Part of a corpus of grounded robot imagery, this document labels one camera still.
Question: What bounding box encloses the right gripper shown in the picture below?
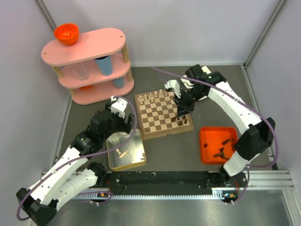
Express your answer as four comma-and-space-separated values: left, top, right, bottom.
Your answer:
173, 87, 205, 117

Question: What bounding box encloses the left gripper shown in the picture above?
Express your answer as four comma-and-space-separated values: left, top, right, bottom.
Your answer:
101, 102, 134, 141

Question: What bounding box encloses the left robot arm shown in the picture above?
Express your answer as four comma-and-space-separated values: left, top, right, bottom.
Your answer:
16, 96, 138, 226

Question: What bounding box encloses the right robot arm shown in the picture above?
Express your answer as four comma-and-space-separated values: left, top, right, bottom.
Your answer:
165, 65, 276, 186

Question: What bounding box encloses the wooden chess board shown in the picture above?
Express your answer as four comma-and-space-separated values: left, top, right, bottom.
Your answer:
135, 90, 194, 140

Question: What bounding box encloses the light piece lying in tin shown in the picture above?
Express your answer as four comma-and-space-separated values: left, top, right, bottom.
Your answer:
119, 149, 130, 159

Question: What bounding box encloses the square metal tin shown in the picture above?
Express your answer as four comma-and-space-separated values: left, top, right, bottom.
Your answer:
106, 129, 147, 171

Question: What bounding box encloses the dark piece in tin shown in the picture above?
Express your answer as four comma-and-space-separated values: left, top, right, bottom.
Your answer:
141, 153, 146, 161

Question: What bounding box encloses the white square plate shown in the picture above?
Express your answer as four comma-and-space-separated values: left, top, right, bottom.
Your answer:
180, 66, 211, 89

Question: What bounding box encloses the small blue cup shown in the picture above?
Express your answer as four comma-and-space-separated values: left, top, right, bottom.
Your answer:
113, 77, 124, 89

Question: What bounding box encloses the orange bowl under shelf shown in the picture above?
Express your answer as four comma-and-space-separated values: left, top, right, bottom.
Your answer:
79, 85, 92, 90

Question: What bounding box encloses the orange plastic tray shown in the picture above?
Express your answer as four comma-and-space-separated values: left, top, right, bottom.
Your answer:
199, 127, 238, 165

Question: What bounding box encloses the pink three-tier shelf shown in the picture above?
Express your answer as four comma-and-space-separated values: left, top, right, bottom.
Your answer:
41, 28, 134, 105

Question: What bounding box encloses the tall blue cup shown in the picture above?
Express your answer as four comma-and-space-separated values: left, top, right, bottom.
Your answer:
95, 56, 113, 76

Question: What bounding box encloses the clear drinking glass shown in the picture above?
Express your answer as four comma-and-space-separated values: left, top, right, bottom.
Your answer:
71, 61, 90, 81

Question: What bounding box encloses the orange bowl on shelf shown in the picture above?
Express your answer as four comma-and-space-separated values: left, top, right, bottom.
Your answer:
54, 23, 79, 45

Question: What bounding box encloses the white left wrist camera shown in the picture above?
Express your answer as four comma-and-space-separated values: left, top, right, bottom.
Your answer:
110, 96, 128, 119

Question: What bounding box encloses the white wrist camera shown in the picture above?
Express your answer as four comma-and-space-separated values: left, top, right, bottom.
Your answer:
110, 96, 128, 119
165, 80, 181, 98

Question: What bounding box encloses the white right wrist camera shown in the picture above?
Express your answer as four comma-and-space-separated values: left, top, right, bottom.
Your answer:
165, 80, 181, 98

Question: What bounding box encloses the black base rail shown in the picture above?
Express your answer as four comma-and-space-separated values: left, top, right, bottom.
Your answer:
105, 171, 237, 195

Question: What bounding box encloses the white cable duct strip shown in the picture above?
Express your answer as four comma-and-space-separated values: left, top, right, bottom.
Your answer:
74, 188, 238, 201

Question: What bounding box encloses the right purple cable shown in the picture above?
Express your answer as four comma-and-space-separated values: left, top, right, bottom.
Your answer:
150, 65, 280, 204

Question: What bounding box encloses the purple cable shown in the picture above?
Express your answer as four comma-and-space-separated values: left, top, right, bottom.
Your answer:
150, 65, 280, 204
16, 95, 138, 221

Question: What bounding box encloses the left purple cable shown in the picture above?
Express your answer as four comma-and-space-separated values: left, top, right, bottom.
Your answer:
16, 95, 138, 221

